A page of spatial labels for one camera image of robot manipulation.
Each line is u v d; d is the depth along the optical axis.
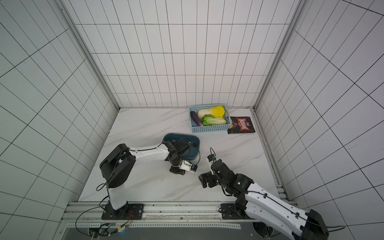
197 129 1.00
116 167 0.48
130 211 0.71
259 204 0.50
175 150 0.67
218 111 1.04
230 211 0.72
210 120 1.01
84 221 0.72
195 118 1.09
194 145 0.97
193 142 0.97
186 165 0.76
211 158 0.70
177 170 0.76
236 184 0.55
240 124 1.09
